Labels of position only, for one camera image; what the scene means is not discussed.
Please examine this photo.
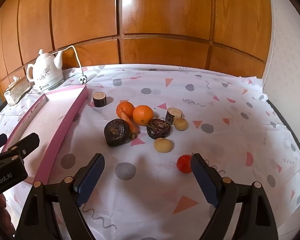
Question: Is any dark purple round vegetable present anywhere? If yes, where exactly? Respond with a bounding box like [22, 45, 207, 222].
[104, 119, 130, 147]
[147, 119, 174, 140]

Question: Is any white patterned tablecloth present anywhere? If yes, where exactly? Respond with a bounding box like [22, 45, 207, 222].
[0, 64, 300, 240]

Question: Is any brown wooden wardrobe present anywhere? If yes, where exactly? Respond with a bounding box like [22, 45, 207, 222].
[0, 0, 275, 93]

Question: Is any orange carrot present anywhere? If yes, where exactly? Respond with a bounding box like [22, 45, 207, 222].
[119, 107, 140, 139]

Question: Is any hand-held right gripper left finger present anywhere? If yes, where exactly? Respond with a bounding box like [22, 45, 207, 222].
[15, 153, 105, 240]

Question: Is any orange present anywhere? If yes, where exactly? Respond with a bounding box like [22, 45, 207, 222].
[116, 101, 135, 118]
[132, 105, 154, 126]

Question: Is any red tomato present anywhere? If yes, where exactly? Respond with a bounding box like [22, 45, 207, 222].
[176, 154, 193, 173]

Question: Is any person's left hand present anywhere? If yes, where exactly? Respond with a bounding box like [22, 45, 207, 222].
[0, 194, 16, 240]

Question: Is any beige patterned tissue box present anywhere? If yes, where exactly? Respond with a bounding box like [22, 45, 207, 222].
[3, 76, 32, 106]

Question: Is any white power cord with plug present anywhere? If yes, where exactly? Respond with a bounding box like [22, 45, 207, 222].
[50, 45, 88, 85]

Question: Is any white ceramic electric kettle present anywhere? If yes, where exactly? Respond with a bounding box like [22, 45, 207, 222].
[26, 49, 64, 92]

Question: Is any pink tray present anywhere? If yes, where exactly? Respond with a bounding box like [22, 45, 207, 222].
[0, 84, 88, 184]

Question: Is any beige round vegetable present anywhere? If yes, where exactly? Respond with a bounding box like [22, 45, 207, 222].
[173, 118, 188, 131]
[153, 138, 174, 153]

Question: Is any dark-skinned sugarcane piece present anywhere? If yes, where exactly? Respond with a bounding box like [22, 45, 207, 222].
[165, 107, 183, 125]
[93, 92, 108, 108]

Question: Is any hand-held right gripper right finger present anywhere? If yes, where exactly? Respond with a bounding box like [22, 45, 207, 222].
[190, 153, 280, 240]

